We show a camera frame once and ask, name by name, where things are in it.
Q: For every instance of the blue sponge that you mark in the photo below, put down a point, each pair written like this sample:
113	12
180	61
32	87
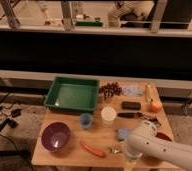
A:
122	133

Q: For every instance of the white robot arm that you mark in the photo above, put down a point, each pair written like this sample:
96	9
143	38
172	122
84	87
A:
142	140

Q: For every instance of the person in background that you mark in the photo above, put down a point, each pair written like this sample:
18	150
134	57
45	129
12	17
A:
139	8

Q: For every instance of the yellow banana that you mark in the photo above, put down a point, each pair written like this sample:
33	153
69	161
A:
148	93

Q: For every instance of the wooden table board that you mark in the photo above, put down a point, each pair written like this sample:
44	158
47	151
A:
100	136

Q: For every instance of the green item on shelf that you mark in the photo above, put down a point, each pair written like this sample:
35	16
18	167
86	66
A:
89	24

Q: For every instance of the small blue cup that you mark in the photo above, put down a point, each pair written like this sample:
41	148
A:
86	120

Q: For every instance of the silver metal fork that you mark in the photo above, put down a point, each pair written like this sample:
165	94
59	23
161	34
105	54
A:
114	150

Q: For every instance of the dark red grape bunch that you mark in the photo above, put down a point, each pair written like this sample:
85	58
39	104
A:
110	89

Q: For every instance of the green plastic tray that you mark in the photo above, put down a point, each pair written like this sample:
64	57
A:
73	94

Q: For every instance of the red-brown bowl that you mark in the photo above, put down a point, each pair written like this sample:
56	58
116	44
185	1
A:
163	136

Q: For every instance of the orange fruit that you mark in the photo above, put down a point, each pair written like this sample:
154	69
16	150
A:
155	106

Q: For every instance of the orange carrot toy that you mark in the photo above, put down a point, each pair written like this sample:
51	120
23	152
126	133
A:
92	150

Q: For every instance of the black rectangular box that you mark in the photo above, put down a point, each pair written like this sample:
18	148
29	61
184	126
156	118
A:
131	105

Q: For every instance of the white plastic cup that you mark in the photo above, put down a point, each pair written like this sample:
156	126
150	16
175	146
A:
108	115

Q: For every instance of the purple bowl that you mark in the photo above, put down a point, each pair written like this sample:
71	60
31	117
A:
55	136

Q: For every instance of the black handled knife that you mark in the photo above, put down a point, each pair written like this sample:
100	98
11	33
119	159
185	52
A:
130	115

